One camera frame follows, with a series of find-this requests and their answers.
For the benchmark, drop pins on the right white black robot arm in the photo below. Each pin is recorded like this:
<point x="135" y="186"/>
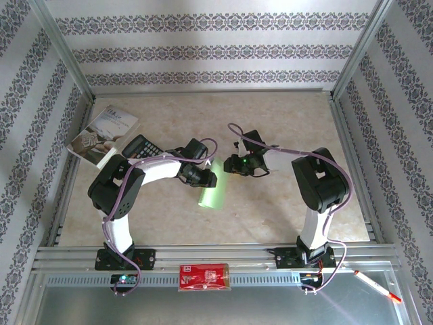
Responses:
<point x="321" y="183"/>

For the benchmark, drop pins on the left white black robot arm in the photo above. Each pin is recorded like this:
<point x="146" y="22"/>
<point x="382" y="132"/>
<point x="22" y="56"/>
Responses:
<point x="115" y="189"/>

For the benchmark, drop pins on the grey sheet metal panel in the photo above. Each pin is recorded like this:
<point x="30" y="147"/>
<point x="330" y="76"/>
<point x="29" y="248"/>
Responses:
<point x="209" y="306"/>

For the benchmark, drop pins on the black desk calculator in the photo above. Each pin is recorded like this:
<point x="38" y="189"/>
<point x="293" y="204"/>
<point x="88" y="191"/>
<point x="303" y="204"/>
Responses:
<point x="143" y="147"/>

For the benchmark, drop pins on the red packet in plastic sleeve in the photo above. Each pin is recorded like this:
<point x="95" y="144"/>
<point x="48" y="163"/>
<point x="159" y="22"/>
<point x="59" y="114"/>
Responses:
<point x="203" y="277"/>

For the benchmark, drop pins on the paperback book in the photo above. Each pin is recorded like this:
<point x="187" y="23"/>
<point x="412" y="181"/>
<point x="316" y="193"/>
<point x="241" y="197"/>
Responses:
<point x="101" y="135"/>

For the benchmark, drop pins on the white red marker pen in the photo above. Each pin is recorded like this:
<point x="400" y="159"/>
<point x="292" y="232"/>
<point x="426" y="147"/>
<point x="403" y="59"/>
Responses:
<point x="373" y="283"/>

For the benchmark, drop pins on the wide aluminium profile rail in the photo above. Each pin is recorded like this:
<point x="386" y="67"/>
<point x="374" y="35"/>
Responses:
<point x="209" y="254"/>

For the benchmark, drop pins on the thin aluminium frame rail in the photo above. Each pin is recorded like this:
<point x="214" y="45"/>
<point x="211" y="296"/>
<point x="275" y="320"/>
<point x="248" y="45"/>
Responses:
<point x="209" y="91"/>

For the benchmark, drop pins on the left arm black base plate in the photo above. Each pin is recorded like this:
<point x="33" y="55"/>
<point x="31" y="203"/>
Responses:
<point x="145" y="259"/>

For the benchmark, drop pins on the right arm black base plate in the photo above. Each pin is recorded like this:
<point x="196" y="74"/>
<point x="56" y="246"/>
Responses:
<point x="285" y="259"/>

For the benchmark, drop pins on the slotted aluminium table rail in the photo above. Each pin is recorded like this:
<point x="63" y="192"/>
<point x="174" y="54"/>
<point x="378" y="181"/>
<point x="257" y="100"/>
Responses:
<point x="358" y="176"/>
<point x="61" y="210"/>

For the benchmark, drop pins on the aluminium frame post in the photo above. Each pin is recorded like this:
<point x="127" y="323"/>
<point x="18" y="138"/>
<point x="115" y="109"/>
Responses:
<point x="362" y="47"/>
<point x="59" y="47"/>

